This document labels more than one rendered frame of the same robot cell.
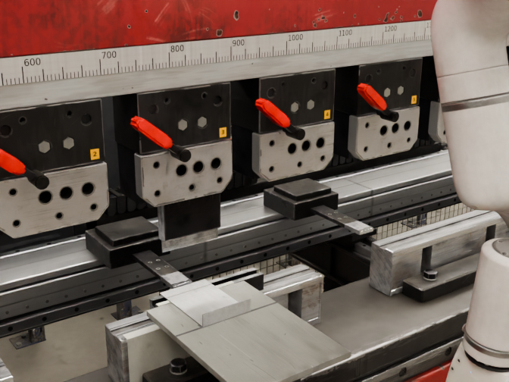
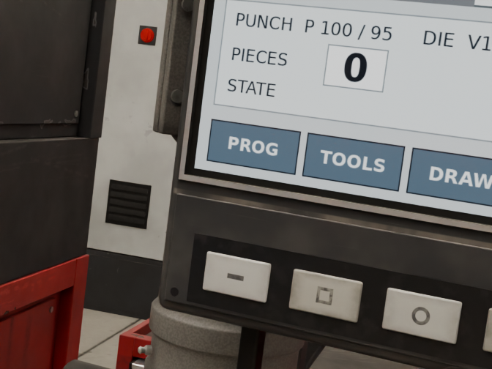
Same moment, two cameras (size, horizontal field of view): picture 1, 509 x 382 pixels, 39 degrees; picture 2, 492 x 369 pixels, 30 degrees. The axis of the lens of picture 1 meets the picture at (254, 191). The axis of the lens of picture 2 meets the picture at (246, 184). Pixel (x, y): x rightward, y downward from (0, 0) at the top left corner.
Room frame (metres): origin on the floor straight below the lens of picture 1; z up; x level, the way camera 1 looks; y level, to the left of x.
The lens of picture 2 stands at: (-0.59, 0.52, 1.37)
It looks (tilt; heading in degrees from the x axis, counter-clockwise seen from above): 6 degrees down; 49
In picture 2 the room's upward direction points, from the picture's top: 7 degrees clockwise
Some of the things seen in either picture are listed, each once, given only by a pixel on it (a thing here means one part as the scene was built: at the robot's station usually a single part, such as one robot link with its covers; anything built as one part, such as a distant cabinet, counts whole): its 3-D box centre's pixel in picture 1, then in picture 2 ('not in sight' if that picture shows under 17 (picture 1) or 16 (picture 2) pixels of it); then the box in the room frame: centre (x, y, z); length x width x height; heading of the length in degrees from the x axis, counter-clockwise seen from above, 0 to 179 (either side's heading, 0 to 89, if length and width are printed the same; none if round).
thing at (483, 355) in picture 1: (493, 342); not in sight; (0.87, -0.33, 1.01); 0.09 x 0.08 x 0.03; 36
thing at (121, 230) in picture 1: (145, 253); not in sight; (1.17, 0.19, 1.01); 0.26 x 0.12 x 0.05; 35
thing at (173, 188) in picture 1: (173, 138); not in sight; (1.03, 0.12, 1.26); 0.15 x 0.09 x 0.17; 125
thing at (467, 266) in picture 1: (463, 272); not in sight; (1.35, -0.43, 0.89); 0.30 x 0.05 x 0.03; 125
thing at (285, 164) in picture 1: (282, 120); not in sight; (1.15, -0.04, 1.26); 0.15 x 0.09 x 0.17; 125
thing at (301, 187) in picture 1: (323, 207); not in sight; (1.40, -0.14, 1.01); 0.26 x 0.12 x 0.05; 35
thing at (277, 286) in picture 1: (220, 323); not in sight; (1.08, 0.05, 0.92); 0.39 x 0.06 x 0.10; 125
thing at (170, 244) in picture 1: (189, 217); not in sight; (1.05, 0.10, 1.13); 0.10 x 0.02 x 0.10; 125
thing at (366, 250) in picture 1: (322, 238); not in sight; (1.71, -0.17, 0.81); 0.64 x 0.08 x 0.14; 35
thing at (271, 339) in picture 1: (243, 333); not in sight; (0.93, 0.01, 1.00); 0.26 x 0.18 x 0.01; 35
